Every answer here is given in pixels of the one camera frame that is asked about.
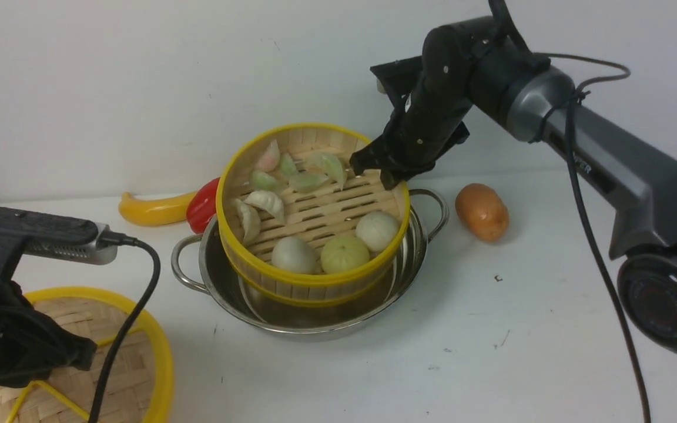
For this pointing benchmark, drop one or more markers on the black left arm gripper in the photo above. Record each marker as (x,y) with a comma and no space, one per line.
(33,345)

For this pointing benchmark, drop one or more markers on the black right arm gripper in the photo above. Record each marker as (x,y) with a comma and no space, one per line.
(429,96)

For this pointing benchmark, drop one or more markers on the yellow bamboo steamer basket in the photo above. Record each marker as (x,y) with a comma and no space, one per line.
(315,217)

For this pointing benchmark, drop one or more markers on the yellow rimmed bamboo steamer lid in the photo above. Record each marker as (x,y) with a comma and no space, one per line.
(141,384)

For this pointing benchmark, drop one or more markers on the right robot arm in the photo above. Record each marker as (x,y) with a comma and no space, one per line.
(485,63)

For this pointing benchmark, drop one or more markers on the stainless steel pot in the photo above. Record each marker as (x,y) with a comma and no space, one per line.
(232,293)

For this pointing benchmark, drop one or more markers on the pale green dumpling right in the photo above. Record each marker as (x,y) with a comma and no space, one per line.
(330,165)

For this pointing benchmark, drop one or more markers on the white bun right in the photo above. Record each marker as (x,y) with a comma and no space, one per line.
(377,230)

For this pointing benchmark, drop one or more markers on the white bun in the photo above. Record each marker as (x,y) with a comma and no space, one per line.
(377,230)
(295,255)

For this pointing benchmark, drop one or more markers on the green dumpling centre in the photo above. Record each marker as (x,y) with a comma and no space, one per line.
(307,182)

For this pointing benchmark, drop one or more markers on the green dumpling small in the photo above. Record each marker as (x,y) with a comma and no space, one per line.
(287,166)

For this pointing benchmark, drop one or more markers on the yellow-green bun middle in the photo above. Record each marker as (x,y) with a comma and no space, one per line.
(343,253)

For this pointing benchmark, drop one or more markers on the brown potato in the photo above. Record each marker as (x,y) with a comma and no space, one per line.
(483,212)

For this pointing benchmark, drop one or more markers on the pink dumpling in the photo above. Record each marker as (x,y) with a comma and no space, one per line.
(270,158)

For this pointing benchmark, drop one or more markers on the white dumpling centre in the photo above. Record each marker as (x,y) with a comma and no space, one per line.
(268,202)

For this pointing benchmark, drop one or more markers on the white dumpling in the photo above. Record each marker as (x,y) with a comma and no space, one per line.
(250,221)
(268,202)

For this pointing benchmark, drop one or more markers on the green dumpling left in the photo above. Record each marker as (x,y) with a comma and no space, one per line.
(260,180)

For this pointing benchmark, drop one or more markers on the white bun left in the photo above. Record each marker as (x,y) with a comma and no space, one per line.
(295,255)

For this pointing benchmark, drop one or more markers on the white dumpling front left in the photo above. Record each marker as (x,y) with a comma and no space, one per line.
(250,221)

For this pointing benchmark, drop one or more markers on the red bell pepper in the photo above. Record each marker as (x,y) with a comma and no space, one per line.
(203,207)

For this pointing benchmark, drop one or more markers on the yellow banana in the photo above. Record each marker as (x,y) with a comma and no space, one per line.
(154,213)

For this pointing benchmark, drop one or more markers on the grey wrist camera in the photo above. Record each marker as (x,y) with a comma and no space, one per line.
(24,232)

